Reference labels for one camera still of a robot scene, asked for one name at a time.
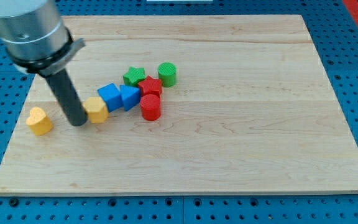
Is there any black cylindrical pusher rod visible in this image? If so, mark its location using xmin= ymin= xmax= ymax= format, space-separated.
xmin=45 ymin=69 xmax=88 ymax=126

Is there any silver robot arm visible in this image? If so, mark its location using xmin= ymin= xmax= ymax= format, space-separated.
xmin=0 ymin=0 xmax=88 ymax=126

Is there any blue cube block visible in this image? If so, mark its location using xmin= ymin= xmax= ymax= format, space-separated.
xmin=98 ymin=83 xmax=123 ymax=112

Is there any wooden board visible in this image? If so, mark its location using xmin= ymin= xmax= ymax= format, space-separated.
xmin=0 ymin=15 xmax=358 ymax=197

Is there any yellow hexagon block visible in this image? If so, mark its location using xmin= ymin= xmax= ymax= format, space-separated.
xmin=83 ymin=96 xmax=109 ymax=123

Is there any green cylinder block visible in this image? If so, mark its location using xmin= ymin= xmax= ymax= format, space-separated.
xmin=157 ymin=62 xmax=177 ymax=87

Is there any blue triangle block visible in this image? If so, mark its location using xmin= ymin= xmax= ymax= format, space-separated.
xmin=119 ymin=85 xmax=141 ymax=111

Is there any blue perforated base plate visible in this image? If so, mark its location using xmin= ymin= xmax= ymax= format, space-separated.
xmin=0 ymin=0 xmax=358 ymax=223

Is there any red star block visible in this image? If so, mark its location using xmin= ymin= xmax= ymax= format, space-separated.
xmin=138 ymin=76 xmax=162 ymax=97

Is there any red cylinder block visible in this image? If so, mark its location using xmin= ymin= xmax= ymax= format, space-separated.
xmin=140 ymin=94 xmax=161 ymax=121

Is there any yellow heart block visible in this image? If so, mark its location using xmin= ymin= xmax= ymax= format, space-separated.
xmin=25 ymin=107 xmax=53 ymax=136

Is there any green star block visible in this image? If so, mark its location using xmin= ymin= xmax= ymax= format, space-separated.
xmin=123 ymin=67 xmax=146 ymax=87

